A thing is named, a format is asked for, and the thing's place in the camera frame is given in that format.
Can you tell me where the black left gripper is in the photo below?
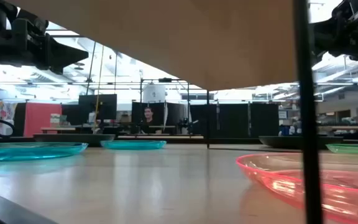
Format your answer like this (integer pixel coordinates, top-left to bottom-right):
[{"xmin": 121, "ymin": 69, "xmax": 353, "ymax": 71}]
[{"xmin": 0, "ymin": 18, "xmax": 90, "ymax": 76}]

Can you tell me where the black round plate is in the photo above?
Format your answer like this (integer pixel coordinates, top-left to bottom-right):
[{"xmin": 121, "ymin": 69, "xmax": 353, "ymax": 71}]
[
  {"xmin": 32, "ymin": 133, "xmax": 116, "ymax": 147},
  {"xmin": 259, "ymin": 135, "xmax": 344, "ymax": 150}
]

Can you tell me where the large teal transparent plate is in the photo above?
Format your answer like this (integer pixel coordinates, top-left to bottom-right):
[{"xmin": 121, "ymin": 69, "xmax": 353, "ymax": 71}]
[{"xmin": 99, "ymin": 139, "xmax": 168, "ymax": 151}]

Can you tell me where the red partition panel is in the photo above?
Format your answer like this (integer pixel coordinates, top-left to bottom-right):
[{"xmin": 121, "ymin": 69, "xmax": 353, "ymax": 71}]
[{"xmin": 24, "ymin": 102, "xmax": 63, "ymax": 138}]

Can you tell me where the black monitor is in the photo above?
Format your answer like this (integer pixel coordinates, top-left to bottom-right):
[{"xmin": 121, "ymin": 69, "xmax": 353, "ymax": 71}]
[{"xmin": 78, "ymin": 93, "xmax": 118, "ymax": 121}]

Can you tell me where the small teal transparent plate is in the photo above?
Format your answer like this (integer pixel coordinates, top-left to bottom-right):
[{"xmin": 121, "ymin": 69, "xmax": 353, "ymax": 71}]
[{"xmin": 0, "ymin": 142, "xmax": 89, "ymax": 162}]

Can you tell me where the white cylindrical tank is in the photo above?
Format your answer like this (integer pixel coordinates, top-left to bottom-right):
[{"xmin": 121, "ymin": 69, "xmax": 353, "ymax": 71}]
[{"xmin": 142, "ymin": 83, "xmax": 167, "ymax": 104}]

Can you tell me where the person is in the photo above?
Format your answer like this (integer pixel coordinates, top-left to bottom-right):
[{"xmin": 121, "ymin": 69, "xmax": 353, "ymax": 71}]
[{"xmin": 140, "ymin": 106, "xmax": 158, "ymax": 135}]

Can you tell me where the light green plate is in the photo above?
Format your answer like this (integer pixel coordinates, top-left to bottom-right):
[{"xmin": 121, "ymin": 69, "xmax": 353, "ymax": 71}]
[{"xmin": 326, "ymin": 143, "xmax": 358, "ymax": 156}]

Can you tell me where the black partition panel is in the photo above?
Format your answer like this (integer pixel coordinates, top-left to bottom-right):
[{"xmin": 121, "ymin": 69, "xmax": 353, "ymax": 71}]
[{"xmin": 131, "ymin": 101, "xmax": 188, "ymax": 126}]

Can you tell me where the wide black partition curtain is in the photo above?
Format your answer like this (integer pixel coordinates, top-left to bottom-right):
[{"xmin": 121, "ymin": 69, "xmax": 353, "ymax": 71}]
[{"xmin": 190, "ymin": 103, "xmax": 280, "ymax": 139}]

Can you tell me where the orange transparent plate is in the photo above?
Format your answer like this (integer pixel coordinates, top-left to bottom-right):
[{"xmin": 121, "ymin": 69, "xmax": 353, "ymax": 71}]
[{"xmin": 236, "ymin": 152, "xmax": 358, "ymax": 224}]

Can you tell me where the yellow hanging strap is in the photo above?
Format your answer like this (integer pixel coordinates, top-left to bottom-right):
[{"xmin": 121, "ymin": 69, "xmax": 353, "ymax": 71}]
[{"xmin": 92, "ymin": 45, "xmax": 105, "ymax": 133}]

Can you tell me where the black metal table frame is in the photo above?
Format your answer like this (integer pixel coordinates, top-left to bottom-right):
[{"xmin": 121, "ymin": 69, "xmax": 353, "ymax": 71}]
[{"xmin": 0, "ymin": 135, "xmax": 358, "ymax": 146}]

